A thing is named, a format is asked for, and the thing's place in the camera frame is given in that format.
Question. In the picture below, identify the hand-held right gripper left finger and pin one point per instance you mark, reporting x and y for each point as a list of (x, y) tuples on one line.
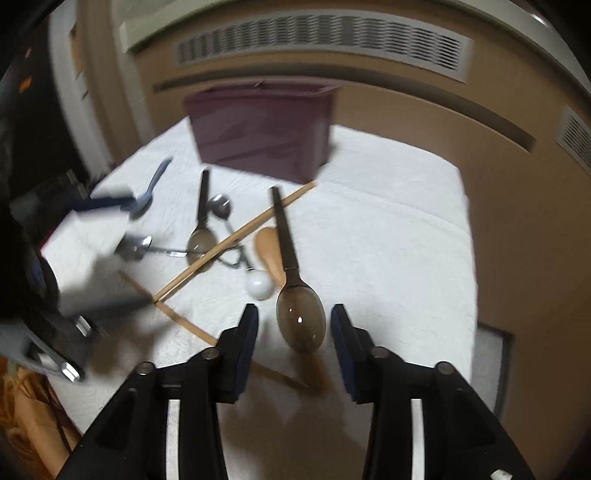
[(247, 341)]

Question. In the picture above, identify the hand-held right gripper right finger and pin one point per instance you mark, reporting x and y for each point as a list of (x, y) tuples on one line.
[(341, 350)]

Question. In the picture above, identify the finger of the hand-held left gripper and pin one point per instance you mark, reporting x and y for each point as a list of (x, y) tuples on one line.
[(83, 323), (108, 201)]

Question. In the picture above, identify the blue plastic spoon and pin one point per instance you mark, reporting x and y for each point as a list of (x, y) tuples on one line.
[(145, 201)]

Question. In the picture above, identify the purple plastic utensil holder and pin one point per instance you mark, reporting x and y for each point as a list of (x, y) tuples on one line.
[(263, 134)]

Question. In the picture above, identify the metal utensil with white ball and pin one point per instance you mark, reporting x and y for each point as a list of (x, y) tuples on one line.
[(258, 284)]

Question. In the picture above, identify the wooden chopstick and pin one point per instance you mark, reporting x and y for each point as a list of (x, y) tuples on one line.
[(300, 191), (184, 321), (194, 270)]

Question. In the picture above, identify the wooden spoon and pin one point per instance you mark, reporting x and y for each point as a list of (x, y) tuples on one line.
[(268, 249)]

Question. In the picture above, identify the white towel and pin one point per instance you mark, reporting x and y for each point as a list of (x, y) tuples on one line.
[(392, 258)]

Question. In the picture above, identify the orange brown cloth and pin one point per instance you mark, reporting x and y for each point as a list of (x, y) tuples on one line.
[(27, 415)]

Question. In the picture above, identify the grey floor mat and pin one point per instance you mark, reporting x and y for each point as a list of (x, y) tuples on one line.
[(494, 364)]

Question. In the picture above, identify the large grey vent grille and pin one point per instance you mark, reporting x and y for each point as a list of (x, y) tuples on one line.
[(323, 39)]

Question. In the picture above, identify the small grey vent grille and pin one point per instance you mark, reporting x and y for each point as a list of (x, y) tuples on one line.
[(575, 134)]

